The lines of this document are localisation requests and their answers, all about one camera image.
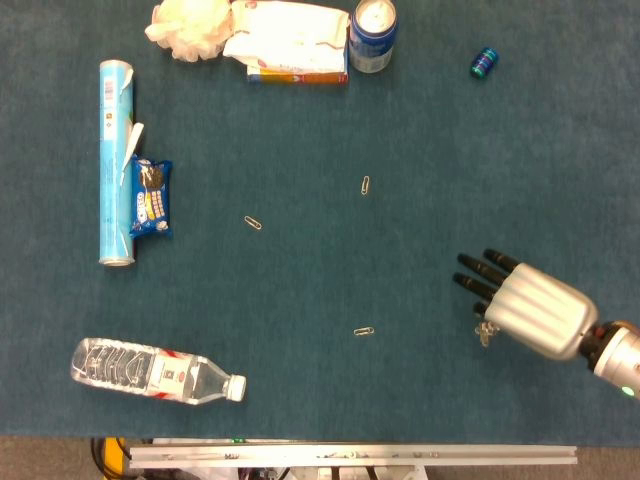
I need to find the orange and white box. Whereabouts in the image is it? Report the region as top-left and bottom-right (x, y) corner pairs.
(246, 63), (350, 86)

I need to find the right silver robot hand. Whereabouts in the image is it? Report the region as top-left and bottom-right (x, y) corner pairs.
(452, 248), (600, 362)

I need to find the white tissue pack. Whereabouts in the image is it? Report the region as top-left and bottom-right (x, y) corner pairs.
(222, 0), (351, 75)

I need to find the white mesh bath pouf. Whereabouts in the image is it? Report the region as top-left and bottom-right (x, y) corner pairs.
(144, 0), (235, 63)

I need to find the blue soda can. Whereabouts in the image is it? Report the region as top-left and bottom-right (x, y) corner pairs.
(348, 0), (400, 75)

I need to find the blue Oreo cookie pack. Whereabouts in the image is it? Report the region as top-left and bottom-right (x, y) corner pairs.
(128, 154), (175, 240)

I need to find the aluminium profile rail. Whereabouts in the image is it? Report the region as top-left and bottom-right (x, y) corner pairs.
(128, 444), (579, 470)

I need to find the small blue green cylinder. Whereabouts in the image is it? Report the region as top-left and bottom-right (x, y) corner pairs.
(468, 46), (501, 80)

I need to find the clear plastic water bottle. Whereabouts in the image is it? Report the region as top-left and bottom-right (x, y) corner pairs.
(70, 337), (248, 406)

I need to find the light blue wrap roll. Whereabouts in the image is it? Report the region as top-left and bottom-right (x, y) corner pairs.
(97, 59), (139, 268)

